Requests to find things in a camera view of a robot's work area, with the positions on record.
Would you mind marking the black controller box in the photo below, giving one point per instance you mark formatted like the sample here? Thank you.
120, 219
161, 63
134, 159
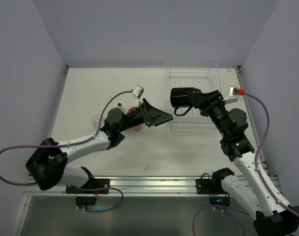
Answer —
220, 201
85, 202

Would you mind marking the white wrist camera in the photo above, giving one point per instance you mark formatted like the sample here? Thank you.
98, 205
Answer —
137, 93
233, 96

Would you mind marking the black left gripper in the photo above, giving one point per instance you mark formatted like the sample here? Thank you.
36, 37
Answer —
145, 115

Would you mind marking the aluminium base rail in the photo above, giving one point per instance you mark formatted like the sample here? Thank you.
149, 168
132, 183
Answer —
134, 187

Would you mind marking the left black controller box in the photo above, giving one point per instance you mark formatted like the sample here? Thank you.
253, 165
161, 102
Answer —
85, 202

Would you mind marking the right black controller box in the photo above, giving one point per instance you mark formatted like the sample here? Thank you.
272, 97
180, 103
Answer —
220, 201

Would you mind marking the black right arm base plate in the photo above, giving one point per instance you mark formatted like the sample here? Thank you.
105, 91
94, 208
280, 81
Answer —
207, 186

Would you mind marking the clear faceted glass cup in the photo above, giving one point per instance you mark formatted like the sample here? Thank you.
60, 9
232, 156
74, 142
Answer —
98, 121

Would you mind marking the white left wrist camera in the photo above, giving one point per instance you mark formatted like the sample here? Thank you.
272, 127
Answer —
137, 93

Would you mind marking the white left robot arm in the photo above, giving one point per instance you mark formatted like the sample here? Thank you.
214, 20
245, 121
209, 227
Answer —
49, 164

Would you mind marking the clear wire dish rack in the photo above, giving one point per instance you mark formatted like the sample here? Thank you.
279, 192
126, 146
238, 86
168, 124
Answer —
190, 87

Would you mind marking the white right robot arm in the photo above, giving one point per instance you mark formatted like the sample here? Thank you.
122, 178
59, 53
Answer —
271, 212

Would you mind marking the pink plastic cup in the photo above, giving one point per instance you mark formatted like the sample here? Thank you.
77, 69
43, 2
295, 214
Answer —
136, 120

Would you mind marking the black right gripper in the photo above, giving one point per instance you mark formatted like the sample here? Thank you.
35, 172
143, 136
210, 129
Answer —
211, 101

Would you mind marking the black metal mug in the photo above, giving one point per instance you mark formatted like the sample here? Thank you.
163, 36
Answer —
179, 99

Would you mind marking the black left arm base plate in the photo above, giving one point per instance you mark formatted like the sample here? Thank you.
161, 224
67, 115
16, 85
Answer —
96, 186

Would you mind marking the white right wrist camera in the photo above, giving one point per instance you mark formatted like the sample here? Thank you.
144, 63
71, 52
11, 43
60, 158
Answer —
233, 96

